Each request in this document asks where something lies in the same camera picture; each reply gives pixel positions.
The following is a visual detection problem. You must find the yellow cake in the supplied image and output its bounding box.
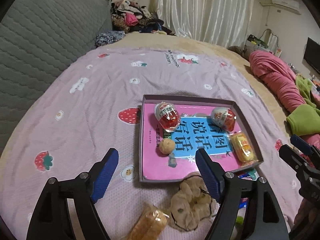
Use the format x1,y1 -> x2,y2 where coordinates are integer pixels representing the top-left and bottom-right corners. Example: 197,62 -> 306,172
127,205 -> 170,240
229,132 -> 258,163

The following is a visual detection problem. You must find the red chocolate egg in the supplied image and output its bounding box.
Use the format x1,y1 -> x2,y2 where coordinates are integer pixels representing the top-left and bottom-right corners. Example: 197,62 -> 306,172
210,107 -> 236,132
155,102 -> 181,133

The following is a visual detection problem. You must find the green fleece cloth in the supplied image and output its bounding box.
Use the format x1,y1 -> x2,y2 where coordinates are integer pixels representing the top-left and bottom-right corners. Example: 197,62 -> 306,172
286,75 -> 319,136

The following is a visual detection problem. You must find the blue oreo packet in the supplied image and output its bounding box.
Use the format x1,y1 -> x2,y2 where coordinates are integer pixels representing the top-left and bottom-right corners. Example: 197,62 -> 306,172
238,168 -> 259,209

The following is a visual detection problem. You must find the pink rolled blanket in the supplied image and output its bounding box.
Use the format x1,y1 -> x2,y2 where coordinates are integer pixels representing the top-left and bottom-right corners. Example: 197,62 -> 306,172
249,50 -> 319,148

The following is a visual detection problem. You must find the beige scrunchie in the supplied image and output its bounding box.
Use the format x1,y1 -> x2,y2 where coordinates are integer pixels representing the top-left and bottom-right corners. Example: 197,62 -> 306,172
169,172 -> 220,232

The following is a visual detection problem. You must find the black television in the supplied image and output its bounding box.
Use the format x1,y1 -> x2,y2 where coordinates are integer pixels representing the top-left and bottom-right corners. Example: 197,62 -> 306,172
303,38 -> 320,74

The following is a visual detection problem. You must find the pink strawberry print blanket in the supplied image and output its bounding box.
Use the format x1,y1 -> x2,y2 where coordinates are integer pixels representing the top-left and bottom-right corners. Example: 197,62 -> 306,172
1,48 -> 302,239

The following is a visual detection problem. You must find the shallow purple box tray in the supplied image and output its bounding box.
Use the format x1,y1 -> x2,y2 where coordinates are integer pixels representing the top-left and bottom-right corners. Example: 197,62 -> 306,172
139,95 -> 264,183

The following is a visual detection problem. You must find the white air conditioner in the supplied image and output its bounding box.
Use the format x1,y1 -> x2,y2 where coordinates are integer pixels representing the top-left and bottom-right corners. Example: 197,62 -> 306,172
272,0 -> 300,14

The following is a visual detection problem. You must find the white curtain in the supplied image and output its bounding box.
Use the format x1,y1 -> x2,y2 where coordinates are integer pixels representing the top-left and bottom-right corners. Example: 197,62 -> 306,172
151,0 -> 254,48

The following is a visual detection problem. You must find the blue patterned cloth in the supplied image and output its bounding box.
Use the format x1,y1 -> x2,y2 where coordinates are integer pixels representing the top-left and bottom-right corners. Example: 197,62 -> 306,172
95,31 -> 125,47

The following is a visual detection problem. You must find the grey quilted headboard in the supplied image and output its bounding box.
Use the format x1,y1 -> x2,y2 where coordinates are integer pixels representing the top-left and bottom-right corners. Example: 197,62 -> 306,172
1,0 -> 112,148

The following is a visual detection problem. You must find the pile of clothes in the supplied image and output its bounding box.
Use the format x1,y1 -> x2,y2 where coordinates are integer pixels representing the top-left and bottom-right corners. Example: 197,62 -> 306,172
111,0 -> 176,36

